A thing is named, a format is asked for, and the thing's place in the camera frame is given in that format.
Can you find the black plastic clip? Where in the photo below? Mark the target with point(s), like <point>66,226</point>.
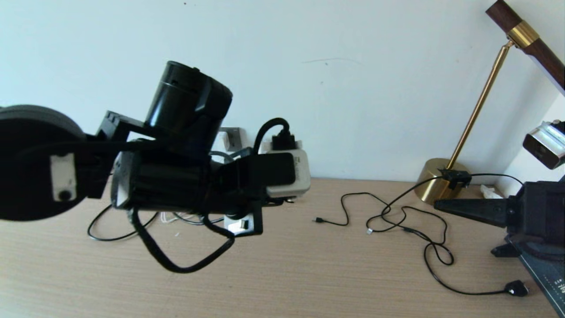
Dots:
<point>503,251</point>

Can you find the white power adapter block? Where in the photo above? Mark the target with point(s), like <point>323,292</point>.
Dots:
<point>228,141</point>

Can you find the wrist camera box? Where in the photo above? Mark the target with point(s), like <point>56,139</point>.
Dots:
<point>300,176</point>
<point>545,148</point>

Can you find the brass desk lamp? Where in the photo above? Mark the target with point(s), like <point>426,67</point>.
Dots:
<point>435,183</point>

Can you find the grey wall power socket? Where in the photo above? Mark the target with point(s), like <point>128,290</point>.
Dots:
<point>238,134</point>

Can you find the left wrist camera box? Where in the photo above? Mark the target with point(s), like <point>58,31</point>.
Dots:
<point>300,176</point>

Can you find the crumpled white tissue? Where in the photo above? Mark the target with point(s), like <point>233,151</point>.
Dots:
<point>490,191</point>

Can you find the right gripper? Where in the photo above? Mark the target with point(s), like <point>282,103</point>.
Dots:
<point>543,212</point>

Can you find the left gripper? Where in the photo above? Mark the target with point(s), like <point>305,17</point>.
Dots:
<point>247,181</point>

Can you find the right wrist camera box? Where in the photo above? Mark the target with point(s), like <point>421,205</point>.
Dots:
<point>545,148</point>

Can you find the dark monitor screen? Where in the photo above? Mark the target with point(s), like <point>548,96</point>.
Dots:
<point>547,282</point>

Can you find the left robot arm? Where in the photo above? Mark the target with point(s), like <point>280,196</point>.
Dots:
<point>35,145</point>

